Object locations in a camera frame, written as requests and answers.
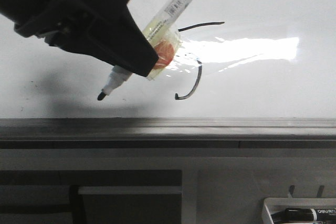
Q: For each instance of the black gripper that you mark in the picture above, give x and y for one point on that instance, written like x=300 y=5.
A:
x=104 y=29

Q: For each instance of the white whiteboard with aluminium frame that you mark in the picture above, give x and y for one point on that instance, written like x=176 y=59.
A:
x=263 y=77

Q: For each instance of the white whiteboard marker with tape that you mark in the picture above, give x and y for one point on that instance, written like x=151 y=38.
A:
x=159 y=36

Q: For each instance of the black marker in tray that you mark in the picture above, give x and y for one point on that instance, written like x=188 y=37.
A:
x=304 y=214

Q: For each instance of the white marker tray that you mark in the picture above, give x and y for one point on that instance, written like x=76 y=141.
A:
x=273 y=205

